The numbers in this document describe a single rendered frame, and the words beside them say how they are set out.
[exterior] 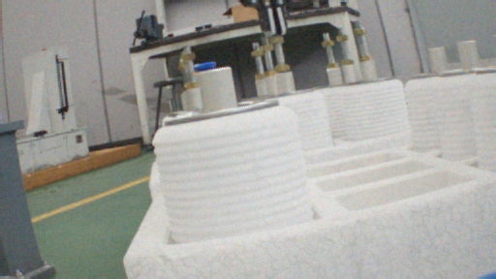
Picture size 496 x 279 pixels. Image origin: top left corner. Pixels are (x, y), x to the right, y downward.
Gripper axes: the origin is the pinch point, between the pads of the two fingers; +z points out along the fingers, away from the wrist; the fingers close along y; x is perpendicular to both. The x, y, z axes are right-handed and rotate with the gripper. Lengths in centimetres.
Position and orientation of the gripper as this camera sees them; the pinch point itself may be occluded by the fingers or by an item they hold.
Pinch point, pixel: (272, 21)
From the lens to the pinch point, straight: 108.4
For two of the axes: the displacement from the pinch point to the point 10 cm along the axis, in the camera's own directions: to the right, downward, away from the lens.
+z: 1.7, 9.8, 0.6
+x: 4.3, -0.2, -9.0
